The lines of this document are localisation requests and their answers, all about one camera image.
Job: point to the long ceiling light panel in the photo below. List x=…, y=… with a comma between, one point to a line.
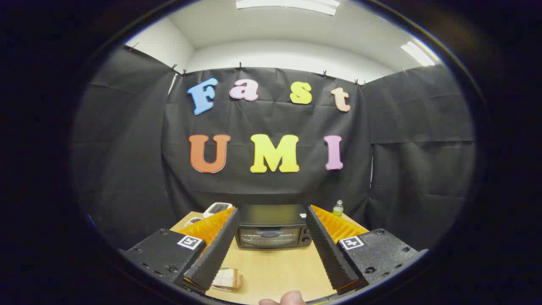
x=288, y=5

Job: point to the black toaster oven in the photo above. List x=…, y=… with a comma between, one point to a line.
x=271, y=217

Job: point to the toast sandwich with lettuce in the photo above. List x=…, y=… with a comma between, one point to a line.
x=226, y=279

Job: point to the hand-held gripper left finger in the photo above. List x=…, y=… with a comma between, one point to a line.
x=218, y=250

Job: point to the green label plastic bottle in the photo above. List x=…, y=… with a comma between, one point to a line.
x=338, y=209

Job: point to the white pop-up toaster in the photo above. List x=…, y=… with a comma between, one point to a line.
x=217, y=208

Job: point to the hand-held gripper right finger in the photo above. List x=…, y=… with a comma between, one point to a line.
x=328, y=250

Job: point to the small ceiling light panel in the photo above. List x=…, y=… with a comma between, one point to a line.
x=417, y=53

